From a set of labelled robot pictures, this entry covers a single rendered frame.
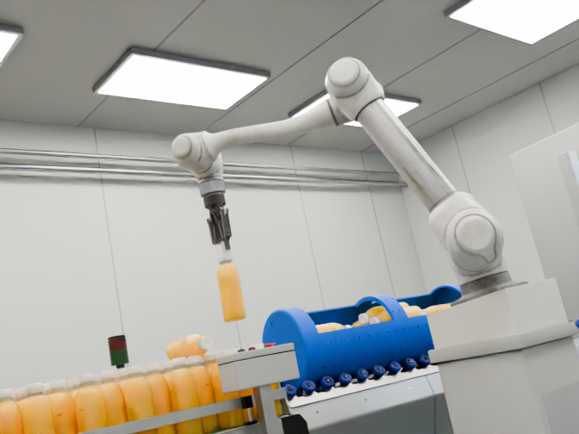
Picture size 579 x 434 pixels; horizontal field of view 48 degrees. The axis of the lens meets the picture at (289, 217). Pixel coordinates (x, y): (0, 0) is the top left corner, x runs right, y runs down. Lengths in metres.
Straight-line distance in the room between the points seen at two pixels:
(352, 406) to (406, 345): 0.33
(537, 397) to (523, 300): 0.27
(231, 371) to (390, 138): 0.81
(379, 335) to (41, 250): 3.67
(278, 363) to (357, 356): 0.49
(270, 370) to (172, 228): 4.34
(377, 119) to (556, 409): 0.96
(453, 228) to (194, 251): 4.52
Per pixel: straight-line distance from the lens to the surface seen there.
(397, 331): 2.42
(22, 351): 5.35
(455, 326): 2.04
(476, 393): 2.03
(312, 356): 2.19
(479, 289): 2.06
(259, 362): 1.85
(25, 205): 5.62
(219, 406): 1.94
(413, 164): 1.95
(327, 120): 2.22
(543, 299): 2.09
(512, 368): 1.95
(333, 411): 2.23
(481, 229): 1.83
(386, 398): 2.36
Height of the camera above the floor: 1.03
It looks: 13 degrees up
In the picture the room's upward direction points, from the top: 12 degrees counter-clockwise
